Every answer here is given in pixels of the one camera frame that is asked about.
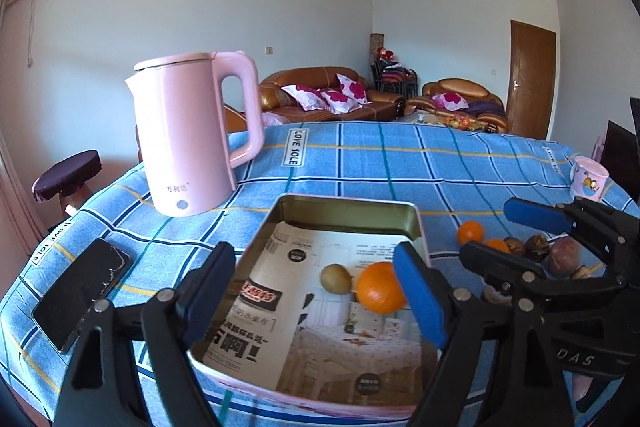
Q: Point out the air conditioner pipe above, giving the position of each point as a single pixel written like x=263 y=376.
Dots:
x=31 y=27

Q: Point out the white pillow red flowers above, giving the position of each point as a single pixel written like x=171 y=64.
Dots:
x=305 y=97
x=340 y=101
x=352 y=87
x=450 y=99

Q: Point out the brown leather sofa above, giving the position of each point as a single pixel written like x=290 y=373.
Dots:
x=310 y=77

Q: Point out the red plush toy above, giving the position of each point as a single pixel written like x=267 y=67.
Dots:
x=386 y=53

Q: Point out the coffee table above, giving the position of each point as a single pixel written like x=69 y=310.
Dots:
x=420 y=118

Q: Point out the dark cabinet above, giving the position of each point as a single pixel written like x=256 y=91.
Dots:
x=617 y=147

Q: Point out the decorative fruit pile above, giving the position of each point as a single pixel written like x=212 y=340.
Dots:
x=461 y=122

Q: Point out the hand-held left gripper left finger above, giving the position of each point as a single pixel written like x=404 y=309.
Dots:
x=200 y=307

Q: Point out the pink cartoon cup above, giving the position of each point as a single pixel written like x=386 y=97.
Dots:
x=587 y=182

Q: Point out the tall patterned vase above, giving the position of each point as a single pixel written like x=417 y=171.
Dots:
x=376 y=42

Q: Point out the purple blanket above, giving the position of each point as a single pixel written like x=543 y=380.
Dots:
x=487 y=108

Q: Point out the large orange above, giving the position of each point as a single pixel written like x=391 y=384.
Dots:
x=377 y=289

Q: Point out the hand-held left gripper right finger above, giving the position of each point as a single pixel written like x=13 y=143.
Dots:
x=420 y=297

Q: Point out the brown kiwi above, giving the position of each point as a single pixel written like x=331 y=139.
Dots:
x=337 y=279

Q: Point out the pink electric kettle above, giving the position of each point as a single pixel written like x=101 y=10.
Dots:
x=185 y=132

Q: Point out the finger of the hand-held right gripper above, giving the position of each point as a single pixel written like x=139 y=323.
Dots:
x=535 y=214
x=500 y=259

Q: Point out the brown wooden door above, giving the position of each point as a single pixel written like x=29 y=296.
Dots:
x=530 y=82

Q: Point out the blue plaid tablecloth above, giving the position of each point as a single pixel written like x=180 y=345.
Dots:
x=380 y=167

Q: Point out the pink metal tin box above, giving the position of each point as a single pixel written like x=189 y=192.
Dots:
x=345 y=214

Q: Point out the stacked dark chairs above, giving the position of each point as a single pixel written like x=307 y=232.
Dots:
x=395 y=79

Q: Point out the brown leather armchair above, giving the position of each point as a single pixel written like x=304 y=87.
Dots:
x=235 y=119
x=455 y=87

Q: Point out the small orange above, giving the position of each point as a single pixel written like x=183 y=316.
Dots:
x=497 y=245
x=471 y=233

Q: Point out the printed paper sheet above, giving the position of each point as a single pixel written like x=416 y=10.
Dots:
x=310 y=347

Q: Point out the black smartphone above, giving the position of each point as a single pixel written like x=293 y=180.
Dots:
x=75 y=302

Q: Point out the purple passion fruit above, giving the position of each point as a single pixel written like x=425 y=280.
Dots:
x=565 y=257

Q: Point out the round dark stool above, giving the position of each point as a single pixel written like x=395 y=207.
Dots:
x=65 y=174

